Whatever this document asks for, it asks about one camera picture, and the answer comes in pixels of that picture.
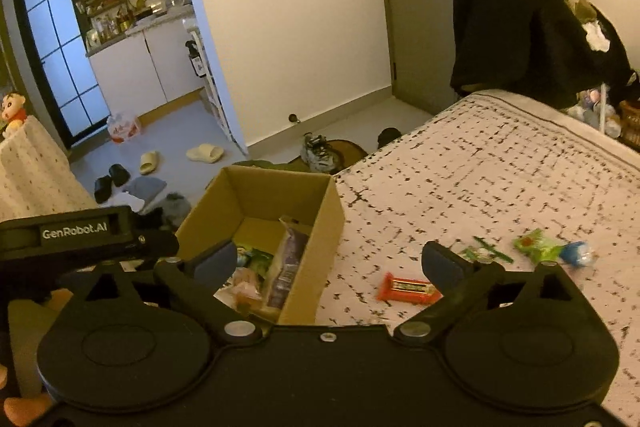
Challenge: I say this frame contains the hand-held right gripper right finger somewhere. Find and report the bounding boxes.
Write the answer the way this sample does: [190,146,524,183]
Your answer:
[395,241,583,348]

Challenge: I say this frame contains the grey door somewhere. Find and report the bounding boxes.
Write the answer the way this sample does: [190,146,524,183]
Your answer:
[377,0,507,115]

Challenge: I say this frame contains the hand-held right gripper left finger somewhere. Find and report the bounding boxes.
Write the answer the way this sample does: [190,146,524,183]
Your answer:
[82,241,263,348]

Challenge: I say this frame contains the white storage rack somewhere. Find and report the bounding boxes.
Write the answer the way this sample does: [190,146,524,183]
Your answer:
[185,27,237,144]

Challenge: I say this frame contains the red orange snack bar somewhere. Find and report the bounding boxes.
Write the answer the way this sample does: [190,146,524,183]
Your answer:
[376,272,444,306]

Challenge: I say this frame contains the grey sneaker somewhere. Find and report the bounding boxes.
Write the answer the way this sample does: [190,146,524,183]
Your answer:
[300,133,335,173]

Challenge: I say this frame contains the brown floor mat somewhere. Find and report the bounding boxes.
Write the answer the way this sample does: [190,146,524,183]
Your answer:
[325,139,369,170]

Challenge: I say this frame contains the blue snack packet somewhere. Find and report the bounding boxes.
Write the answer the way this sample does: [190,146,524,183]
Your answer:
[559,241,596,267]

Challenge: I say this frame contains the person's left hand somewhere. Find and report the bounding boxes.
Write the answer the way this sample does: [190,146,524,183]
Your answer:
[0,359,53,427]

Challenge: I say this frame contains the round cookie packet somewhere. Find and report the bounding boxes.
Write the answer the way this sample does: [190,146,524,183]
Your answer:
[452,244,493,264]

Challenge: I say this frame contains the black coat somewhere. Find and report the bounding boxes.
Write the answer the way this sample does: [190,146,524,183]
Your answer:
[450,0,637,108]

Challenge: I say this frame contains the white cloth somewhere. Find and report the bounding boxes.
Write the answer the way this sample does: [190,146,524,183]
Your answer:
[584,21,612,53]

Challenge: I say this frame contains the beige slipper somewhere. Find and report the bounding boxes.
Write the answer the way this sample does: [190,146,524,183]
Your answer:
[139,151,161,176]
[186,143,225,164]

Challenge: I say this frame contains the red and white plastic bag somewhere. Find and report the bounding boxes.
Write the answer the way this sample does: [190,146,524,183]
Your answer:
[106,113,143,144]

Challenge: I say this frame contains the black slipper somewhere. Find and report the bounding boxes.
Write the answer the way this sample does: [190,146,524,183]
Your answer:
[109,163,131,188]
[94,175,114,204]

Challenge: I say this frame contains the small green snack packet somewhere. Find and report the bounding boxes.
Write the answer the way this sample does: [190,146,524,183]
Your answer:
[513,229,566,264]

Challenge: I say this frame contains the grey cloth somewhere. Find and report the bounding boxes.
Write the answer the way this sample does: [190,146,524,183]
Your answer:
[122,176,168,210]

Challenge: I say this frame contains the dotted cream tablecloth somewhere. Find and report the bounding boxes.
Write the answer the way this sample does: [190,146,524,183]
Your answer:
[0,114,102,224]

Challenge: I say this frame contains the grey furry slipper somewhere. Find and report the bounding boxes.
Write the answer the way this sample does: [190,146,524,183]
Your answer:
[159,193,192,229]

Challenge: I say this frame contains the cardboard box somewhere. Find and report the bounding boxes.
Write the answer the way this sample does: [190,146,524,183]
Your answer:
[175,166,346,325]

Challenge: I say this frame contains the cartoon boy figurine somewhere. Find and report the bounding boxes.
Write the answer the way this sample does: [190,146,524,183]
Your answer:
[0,92,29,138]

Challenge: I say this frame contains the orange plastic basket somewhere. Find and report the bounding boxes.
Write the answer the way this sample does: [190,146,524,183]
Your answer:
[619,99,640,138]

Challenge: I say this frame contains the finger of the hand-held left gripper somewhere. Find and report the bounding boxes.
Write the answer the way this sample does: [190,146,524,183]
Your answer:
[132,228,181,270]

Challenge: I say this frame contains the white kitchen cabinet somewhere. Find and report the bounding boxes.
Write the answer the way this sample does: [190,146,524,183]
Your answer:
[85,7,212,118]

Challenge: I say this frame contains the clear biscuit packet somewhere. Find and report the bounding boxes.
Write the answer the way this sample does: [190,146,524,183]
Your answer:
[215,269,267,314]

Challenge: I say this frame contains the large green snack packet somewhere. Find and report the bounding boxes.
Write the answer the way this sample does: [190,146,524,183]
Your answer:
[235,247,275,273]

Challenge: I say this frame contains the thin green stick packet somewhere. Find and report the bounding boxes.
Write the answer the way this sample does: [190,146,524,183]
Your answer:
[474,236,515,264]

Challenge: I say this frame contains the purple and white snack packet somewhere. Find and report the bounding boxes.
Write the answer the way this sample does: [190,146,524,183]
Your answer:
[265,219,310,309]

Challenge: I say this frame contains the black framed glass door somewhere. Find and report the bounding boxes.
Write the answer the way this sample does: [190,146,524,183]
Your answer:
[10,0,112,148]

